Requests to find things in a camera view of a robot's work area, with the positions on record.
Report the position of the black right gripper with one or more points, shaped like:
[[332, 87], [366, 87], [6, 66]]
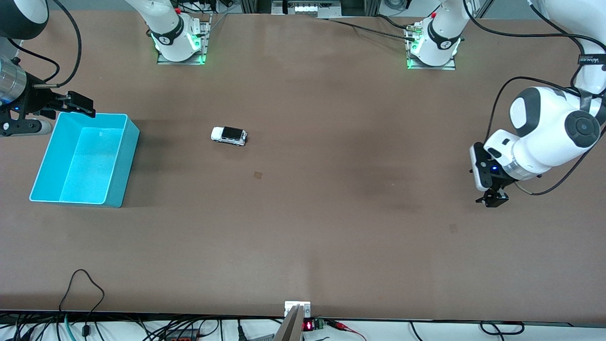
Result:
[[37, 101]]

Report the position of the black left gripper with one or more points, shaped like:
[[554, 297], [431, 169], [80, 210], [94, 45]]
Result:
[[501, 183]]

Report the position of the white jeep toy black roof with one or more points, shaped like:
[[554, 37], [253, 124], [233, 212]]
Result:
[[218, 134]]

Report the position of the cyan plastic bin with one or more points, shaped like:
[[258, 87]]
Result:
[[85, 161]]

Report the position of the red clip lead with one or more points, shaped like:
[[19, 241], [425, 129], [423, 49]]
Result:
[[340, 326]]

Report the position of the green terminal block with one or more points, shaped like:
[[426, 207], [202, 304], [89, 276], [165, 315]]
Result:
[[318, 324]]

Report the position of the red digit display module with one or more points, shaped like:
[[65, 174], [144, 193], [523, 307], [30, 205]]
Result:
[[307, 326]]

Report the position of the lit electronics box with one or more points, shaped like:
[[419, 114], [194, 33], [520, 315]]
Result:
[[307, 8]]

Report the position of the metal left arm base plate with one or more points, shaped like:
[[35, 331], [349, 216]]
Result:
[[445, 67]]

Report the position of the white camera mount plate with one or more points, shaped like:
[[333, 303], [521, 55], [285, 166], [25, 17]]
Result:
[[305, 308]]

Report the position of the grey aluminium mount bar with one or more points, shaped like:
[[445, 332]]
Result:
[[289, 327]]

